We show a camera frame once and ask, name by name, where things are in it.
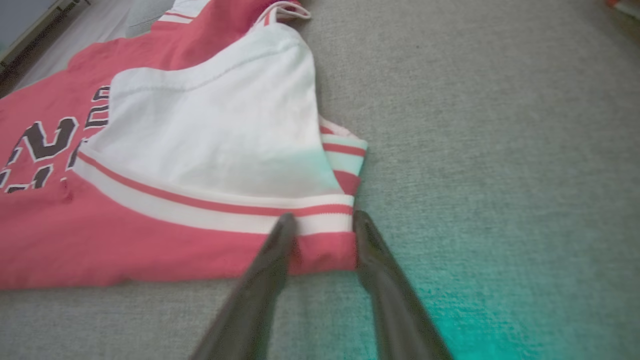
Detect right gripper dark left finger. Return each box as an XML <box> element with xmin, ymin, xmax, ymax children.
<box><xmin>190</xmin><ymin>212</ymin><xmax>298</xmax><ymax>360</ymax></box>

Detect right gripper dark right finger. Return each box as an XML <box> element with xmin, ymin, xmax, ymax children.
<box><xmin>352</xmin><ymin>210</ymin><xmax>453</xmax><ymax>360</ymax></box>

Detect red and white basketball jersey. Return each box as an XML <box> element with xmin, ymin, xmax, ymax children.
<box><xmin>0</xmin><ymin>0</ymin><xmax>369</xmax><ymax>292</ymax></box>

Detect red white-trimmed garment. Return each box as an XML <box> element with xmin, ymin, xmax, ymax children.
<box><xmin>606</xmin><ymin>0</ymin><xmax>640</xmax><ymax>21</ymax></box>

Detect wide grey fabric ottoman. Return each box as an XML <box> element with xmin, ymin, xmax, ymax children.
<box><xmin>0</xmin><ymin>0</ymin><xmax>640</xmax><ymax>360</ymax></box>

